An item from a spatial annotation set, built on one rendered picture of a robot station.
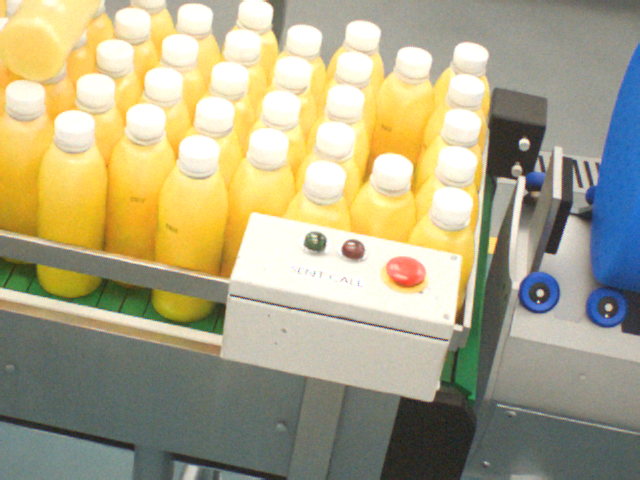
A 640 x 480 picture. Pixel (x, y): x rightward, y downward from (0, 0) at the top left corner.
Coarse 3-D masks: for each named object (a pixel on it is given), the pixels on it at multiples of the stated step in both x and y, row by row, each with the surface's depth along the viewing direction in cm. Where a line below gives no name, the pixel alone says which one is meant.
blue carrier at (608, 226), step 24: (624, 96) 148; (624, 120) 146; (624, 144) 142; (600, 168) 155; (624, 168) 140; (600, 192) 152; (624, 192) 137; (600, 216) 148; (624, 216) 134; (600, 240) 145; (624, 240) 133; (600, 264) 142; (624, 264) 135; (624, 288) 141
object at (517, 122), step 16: (496, 96) 165; (512, 96) 166; (528, 96) 166; (496, 112) 162; (512, 112) 163; (528, 112) 163; (544, 112) 164; (496, 128) 163; (512, 128) 162; (528, 128) 162; (544, 128) 162; (496, 144) 164; (512, 144) 164; (528, 144) 162; (496, 160) 166; (512, 160) 165; (528, 160) 165; (512, 176) 167
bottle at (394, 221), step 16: (368, 192) 134; (384, 192) 132; (400, 192) 132; (352, 208) 135; (368, 208) 133; (384, 208) 133; (400, 208) 133; (416, 208) 135; (352, 224) 135; (368, 224) 134; (384, 224) 133; (400, 224) 134; (416, 224) 136; (400, 240) 135
